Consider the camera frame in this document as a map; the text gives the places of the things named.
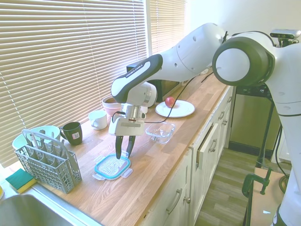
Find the stainless steel dishwasher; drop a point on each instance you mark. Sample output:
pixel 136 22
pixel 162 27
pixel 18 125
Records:
pixel 249 117

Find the silver stereo camera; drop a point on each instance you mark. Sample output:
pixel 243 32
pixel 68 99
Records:
pixel 284 33

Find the wooden robot mounting board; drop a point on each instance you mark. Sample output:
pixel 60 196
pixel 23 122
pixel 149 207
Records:
pixel 265 207

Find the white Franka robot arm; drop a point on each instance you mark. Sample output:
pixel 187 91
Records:
pixel 192 54

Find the cream kitchen base cabinets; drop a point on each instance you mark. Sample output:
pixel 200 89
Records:
pixel 207 179

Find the beige window blind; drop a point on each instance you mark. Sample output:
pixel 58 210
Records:
pixel 58 58
pixel 167 23

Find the grey plastic cutlery basket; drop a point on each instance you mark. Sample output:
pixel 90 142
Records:
pixel 54 174

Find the stainless steel double sink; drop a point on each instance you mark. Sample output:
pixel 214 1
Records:
pixel 23 212

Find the pink bowl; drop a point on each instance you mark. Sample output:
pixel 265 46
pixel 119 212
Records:
pixel 113 110

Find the black camera stand pole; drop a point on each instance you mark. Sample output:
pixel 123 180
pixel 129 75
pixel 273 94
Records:
pixel 266 131

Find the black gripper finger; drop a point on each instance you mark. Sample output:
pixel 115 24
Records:
pixel 119 147
pixel 131 144

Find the white dinner plate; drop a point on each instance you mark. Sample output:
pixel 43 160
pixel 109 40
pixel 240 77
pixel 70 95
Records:
pixel 183 109

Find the black mug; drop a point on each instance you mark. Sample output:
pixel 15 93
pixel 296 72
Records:
pixel 74 134

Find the plain white mug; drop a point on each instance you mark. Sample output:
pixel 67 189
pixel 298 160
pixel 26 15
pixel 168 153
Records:
pixel 100 120

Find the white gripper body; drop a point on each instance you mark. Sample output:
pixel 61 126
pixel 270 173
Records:
pixel 129 128

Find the round metal cabinet knob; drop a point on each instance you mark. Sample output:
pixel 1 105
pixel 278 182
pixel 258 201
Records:
pixel 187 199

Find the red apple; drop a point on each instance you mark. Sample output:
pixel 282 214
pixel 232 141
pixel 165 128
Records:
pixel 169 101

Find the green and yellow sponge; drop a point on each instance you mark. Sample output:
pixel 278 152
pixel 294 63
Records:
pixel 20 180

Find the green metal clamp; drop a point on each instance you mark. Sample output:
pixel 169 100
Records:
pixel 256 180

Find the mint green plastic bowl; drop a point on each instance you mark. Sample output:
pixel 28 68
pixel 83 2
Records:
pixel 47 133

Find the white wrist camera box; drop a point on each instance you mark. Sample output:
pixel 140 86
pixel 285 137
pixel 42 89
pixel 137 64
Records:
pixel 112 127

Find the square clear glass food container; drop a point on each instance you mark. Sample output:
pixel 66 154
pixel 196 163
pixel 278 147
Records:
pixel 164 137

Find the clear lid with teal seal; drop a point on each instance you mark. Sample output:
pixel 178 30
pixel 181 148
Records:
pixel 113 167

